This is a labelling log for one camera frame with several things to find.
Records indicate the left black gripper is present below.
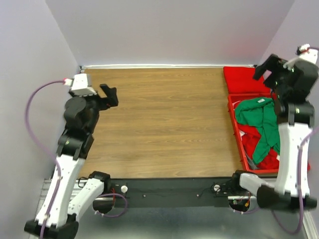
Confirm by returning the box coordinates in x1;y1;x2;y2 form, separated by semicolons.
68;83;118;134

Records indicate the red t-shirt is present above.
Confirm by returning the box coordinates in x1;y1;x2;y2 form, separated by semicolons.
238;124;279;170
223;66;270;94

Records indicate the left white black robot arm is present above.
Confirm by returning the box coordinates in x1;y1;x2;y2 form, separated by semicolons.
24;84;119;239

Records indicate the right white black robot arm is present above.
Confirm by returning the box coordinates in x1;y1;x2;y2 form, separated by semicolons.
229;47;319;212

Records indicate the green t-shirt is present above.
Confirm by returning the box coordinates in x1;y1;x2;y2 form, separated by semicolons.
234;97;280;164

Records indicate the red plastic bin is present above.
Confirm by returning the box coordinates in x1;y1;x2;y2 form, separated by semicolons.
228;93;278;174

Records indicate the red t-shirt in bin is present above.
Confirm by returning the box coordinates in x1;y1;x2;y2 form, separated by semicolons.
238;124;279;170

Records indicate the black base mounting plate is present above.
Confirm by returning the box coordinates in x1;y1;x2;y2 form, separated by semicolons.
89;176;260;215

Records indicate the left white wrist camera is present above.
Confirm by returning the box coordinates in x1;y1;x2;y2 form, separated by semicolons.
63;73;97;97

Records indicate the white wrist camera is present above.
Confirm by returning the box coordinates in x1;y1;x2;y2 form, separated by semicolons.
283;44;319;70
63;73;97;97

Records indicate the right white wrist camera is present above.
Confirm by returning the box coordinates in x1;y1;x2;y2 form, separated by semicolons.
283;44;319;70

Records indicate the aluminium rail frame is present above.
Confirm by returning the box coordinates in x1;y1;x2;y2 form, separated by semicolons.
28;64;319;239

